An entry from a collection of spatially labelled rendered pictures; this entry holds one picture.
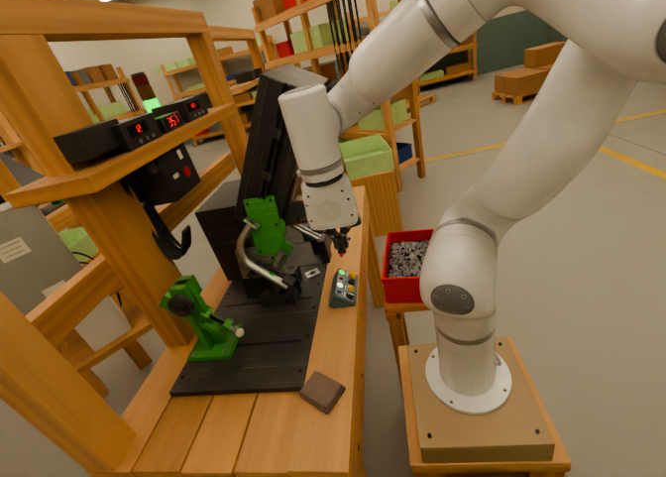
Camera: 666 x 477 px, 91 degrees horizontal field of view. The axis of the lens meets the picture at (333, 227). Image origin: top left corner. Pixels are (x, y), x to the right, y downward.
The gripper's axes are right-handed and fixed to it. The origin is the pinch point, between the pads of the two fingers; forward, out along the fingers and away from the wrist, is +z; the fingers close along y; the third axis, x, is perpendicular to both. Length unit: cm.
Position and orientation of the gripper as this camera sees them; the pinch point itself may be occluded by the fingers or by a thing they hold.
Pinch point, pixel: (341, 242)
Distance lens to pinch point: 70.6
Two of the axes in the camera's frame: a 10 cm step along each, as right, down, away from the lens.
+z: 2.3, 8.5, 4.8
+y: 9.7, -1.4, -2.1
